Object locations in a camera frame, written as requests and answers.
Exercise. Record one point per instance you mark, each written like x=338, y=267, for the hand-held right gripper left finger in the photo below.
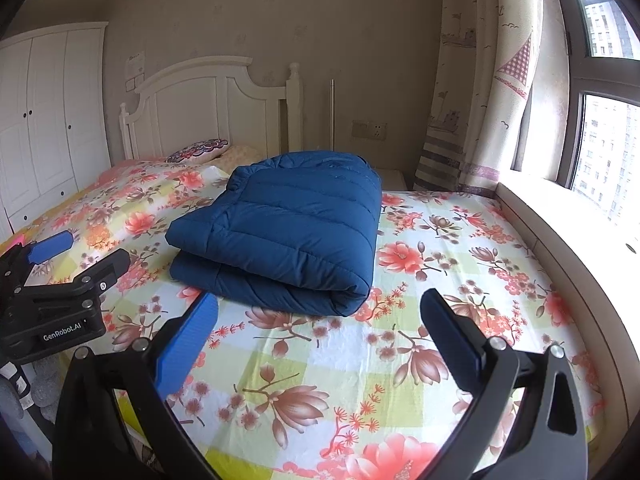
x=186, y=345

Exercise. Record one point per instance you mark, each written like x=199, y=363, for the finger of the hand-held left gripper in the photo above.
x=107, y=266
x=50, y=247

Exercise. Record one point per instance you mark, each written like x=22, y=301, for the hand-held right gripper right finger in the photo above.
x=450, y=332

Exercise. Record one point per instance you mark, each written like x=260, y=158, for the blue puffer jacket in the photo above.
x=290, y=230

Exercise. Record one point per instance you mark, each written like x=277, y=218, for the floral bed sheet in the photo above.
x=450, y=285

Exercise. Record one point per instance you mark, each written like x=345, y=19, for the person's grey clothing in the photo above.
x=40, y=385

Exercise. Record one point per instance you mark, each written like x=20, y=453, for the white wardrobe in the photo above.
x=50, y=110

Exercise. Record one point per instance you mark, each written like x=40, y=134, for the beige window sill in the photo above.
x=575, y=260

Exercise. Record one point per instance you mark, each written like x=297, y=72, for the patterned purple pillow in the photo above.
x=197, y=151

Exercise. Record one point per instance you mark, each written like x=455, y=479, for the white nightstand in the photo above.
x=392, y=180

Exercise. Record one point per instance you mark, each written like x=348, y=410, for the white wooden headboard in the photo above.
x=185, y=110

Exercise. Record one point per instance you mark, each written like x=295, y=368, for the beige pillow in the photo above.
x=245, y=155

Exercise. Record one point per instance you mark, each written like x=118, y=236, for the window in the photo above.
x=605, y=150

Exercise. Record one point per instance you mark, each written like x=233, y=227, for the metal lamp pole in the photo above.
x=331, y=115

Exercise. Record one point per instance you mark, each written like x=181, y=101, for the printed curtain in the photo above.
x=480, y=85

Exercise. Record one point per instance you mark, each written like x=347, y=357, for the paper wall notice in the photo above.
x=135, y=71

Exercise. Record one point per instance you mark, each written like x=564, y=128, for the wall socket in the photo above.
x=369, y=129

